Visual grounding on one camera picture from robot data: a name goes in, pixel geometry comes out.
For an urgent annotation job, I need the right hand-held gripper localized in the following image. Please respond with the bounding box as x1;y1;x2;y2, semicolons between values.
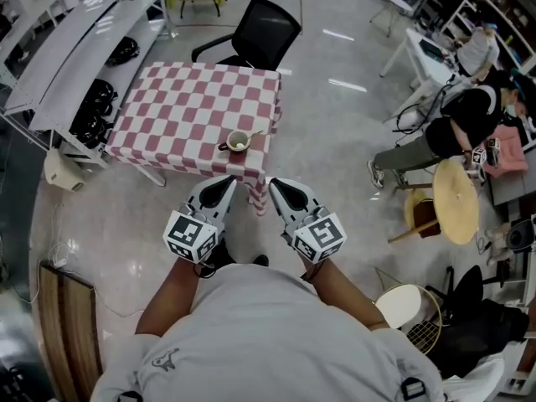
267;177;348;264

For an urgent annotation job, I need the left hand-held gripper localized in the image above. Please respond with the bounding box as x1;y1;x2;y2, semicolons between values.
162;175;239;264

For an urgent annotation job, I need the dark red cup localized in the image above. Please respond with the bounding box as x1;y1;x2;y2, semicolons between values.
217;130;251;155

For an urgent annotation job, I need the small metal spoon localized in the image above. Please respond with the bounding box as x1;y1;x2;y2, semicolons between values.
234;130;265;149

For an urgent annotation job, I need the person's left forearm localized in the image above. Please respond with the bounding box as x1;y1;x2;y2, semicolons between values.
136;260;210;337

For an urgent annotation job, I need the person's right forearm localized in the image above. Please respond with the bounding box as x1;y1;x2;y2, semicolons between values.
312;260;386;332

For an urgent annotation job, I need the person's left shoe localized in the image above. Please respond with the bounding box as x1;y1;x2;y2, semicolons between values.
207;236;235;270

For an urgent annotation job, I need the pink checkered tablecloth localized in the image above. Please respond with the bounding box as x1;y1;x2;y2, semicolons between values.
104;60;284;217

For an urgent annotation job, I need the black helmet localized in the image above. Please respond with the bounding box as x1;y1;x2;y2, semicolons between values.
105;36;140;67
85;78;121;115
69;111;114;148

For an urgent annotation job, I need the person's grey shirt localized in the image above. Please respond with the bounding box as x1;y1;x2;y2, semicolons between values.
90;264;445;402

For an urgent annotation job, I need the white box heater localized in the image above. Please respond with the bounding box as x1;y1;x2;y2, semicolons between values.
44;148;86;193

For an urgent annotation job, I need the round wooden table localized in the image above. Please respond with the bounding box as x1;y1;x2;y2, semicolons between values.
387;158;481;246

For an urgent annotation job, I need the black mesh office chair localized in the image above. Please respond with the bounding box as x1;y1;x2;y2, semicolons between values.
191;0;302;73

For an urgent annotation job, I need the wooden bench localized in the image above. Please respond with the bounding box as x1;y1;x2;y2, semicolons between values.
37;264;104;393

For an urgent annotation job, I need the white desk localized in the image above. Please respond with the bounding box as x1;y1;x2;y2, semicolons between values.
379;27;461;100

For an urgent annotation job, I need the white metal shelf rack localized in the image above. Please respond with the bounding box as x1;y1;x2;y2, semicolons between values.
0;0;177;171

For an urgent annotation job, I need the grey cabinet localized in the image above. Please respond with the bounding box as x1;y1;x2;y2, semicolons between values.
489;173;536;209

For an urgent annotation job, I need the pink cloth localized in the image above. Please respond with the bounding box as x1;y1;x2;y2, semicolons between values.
483;124;529;179

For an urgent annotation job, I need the black round fan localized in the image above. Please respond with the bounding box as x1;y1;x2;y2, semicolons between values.
504;218;536;255

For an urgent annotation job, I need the small white round table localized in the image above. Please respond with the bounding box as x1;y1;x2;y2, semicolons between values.
370;0;414;37

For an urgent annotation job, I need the black swivel chair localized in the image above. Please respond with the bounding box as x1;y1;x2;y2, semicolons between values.
443;265;528;380

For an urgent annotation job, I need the white storage shelf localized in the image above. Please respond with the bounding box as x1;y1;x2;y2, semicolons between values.
439;0;536;79

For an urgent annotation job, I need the white table frame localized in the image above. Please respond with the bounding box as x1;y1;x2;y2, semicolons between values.
133;161;167;186

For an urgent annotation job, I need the gold wire chair white seat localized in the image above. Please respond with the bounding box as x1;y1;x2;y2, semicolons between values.
374;265;444;358

